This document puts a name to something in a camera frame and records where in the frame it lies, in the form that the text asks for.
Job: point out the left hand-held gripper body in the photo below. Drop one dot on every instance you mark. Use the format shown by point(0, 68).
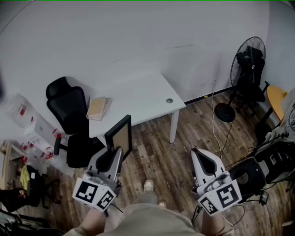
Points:
point(92, 193)

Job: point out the black office chair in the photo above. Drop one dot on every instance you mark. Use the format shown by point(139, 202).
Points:
point(69, 108)

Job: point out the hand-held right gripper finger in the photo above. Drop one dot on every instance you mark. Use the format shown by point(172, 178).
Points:
point(219, 166)
point(194, 168)

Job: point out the person's light shoe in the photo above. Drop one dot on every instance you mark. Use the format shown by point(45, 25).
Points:
point(148, 185)
point(162, 204)

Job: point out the person's right forearm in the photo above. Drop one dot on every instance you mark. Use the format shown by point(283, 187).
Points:
point(213, 224)

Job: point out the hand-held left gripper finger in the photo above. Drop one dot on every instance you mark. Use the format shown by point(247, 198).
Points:
point(93, 161)
point(116, 166)

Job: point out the black standing fan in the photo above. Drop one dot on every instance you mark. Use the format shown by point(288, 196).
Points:
point(250, 69)

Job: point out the white desk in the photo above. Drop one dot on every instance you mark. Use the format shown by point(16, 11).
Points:
point(143, 99)

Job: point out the dark plastic chair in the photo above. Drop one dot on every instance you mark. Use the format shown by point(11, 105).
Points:
point(250, 177)

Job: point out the person's beige clothing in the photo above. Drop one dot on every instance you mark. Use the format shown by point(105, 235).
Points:
point(149, 221)

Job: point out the black bag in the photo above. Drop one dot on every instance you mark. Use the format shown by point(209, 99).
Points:
point(34, 184)

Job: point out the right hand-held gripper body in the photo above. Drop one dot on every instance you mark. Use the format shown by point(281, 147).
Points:
point(221, 196)

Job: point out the wooden shelf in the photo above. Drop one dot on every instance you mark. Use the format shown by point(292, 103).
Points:
point(7, 161)

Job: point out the yellow round stool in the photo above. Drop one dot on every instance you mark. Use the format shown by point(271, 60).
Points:
point(290, 115)

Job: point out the yellow cloth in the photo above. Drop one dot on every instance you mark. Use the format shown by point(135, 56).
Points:
point(25, 177)

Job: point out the black power adapter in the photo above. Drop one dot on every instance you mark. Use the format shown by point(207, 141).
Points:
point(264, 197)

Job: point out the person's left forearm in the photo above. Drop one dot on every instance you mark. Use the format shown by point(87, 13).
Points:
point(92, 221)

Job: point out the black picture frame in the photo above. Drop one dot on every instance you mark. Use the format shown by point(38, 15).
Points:
point(121, 137)

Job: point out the pile of clear storage boxes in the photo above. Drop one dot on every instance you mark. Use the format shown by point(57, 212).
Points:
point(34, 133)

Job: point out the black equipment crate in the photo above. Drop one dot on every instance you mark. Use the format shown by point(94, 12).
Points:
point(276, 161)

